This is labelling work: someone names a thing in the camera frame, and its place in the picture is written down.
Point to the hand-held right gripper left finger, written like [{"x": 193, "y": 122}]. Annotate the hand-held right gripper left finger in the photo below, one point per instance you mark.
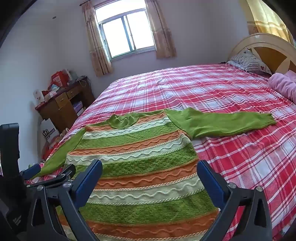
[{"x": 90, "y": 176}]

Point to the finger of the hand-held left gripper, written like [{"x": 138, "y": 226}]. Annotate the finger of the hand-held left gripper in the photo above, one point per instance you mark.
[
  {"x": 63, "y": 173},
  {"x": 31, "y": 171}
]

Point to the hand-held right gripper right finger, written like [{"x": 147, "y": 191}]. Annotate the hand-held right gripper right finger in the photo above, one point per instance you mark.
[{"x": 208, "y": 179}]

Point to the green orange striped knit sweater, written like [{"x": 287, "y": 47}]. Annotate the green orange striped knit sweater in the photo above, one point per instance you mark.
[{"x": 143, "y": 162}]

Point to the white paper bag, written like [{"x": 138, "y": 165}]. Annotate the white paper bag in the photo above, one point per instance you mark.
[{"x": 49, "y": 131}]

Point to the white card box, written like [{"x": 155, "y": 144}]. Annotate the white card box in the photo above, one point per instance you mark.
[{"x": 38, "y": 96}]

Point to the brown wooden desk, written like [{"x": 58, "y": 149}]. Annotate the brown wooden desk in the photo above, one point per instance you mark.
[{"x": 59, "y": 105}]

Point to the stack of books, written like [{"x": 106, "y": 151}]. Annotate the stack of books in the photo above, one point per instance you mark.
[{"x": 78, "y": 108}]

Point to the red gift box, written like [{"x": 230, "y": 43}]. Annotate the red gift box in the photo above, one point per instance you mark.
[{"x": 59, "y": 78}]

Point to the red plaid bedsheet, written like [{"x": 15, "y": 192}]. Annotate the red plaid bedsheet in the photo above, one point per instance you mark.
[{"x": 208, "y": 92}]

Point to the pink blanket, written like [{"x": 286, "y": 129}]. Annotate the pink blanket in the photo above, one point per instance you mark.
[{"x": 284, "y": 85}]

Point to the patterned pillow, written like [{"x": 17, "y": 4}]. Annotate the patterned pillow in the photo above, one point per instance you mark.
[{"x": 251, "y": 61}]

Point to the beige floral curtain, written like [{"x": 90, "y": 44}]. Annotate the beige floral curtain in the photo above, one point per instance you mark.
[
  {"x": 163, "y": 30},
  {"x": 97, "y": 44}
]

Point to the cream wooden headboard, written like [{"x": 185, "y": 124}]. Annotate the cream wooden headboard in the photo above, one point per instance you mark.
[{"x": 272, "y": 52}]

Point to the sliding glass window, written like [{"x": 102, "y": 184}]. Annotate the sliding glass window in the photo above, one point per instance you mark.
[{"x": 124, "y": 30}]

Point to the yellow curtain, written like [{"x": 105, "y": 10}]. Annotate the yellow curtain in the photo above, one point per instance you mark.
[{"x": 266, "y": 19}]

